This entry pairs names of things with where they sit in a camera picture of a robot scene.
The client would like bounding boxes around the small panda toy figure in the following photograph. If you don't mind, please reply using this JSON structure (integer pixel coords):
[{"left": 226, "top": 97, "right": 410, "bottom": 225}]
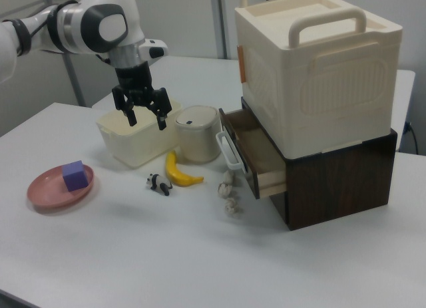
[{"left": 145, "top": 173, "right": 174, "bottom": 196}]

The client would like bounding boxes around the yellow banana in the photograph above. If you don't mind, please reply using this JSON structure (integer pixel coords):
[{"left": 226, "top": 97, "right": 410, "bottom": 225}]
[{"left": 165, "top": 150, "right": 205, "bottom": 188}]

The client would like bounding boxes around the cream round lidded bin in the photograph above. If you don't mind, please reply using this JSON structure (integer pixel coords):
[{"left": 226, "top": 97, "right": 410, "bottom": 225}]
[{"left": 174, "top": 104, "right": 223, "bottom": 164}]

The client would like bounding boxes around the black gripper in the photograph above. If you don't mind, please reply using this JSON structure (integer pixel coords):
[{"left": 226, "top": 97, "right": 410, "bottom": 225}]
[{"left": 111, "top": 62, "right": 173, "bottom": 131}]

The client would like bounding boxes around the open cream plastic container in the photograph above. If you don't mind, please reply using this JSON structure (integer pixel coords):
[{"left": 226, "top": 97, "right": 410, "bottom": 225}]
[{"left": 95, "top": 99, "right": 182, "bottom": 170}]

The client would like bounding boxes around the dark wooden drawer white handle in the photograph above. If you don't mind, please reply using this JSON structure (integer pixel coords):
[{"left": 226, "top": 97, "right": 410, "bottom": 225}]
[{"left": 215, "top": 108, "right": 288, "bottom": 200}]

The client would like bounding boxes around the dark wooden drawer cabinet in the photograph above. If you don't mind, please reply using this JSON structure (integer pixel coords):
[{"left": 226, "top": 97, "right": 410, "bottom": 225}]
[{"left": 240, "top": 96, "right": 399, "bottom": 231}]

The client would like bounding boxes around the cream plastic storage box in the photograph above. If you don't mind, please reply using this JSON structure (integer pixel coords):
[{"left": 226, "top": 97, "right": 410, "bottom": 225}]
[{"left": 234, "top": 0, "right": 405, "bottom": 154}]

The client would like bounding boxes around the pink plate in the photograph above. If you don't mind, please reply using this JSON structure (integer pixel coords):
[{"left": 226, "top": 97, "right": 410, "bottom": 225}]
[{"left": 27, "top": 164, "right": 96, "bottom": 209}]

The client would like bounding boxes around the black power cable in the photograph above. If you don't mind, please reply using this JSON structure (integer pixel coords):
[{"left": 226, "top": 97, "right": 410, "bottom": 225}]
[{"left": 403, "top": 121, "right": 419, "bottom": 154}]

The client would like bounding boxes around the purple cube block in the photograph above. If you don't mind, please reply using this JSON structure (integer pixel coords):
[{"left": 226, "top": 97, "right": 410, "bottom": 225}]
[{"left": 61, "top": 160, "right": 89, "bottom": 192}]

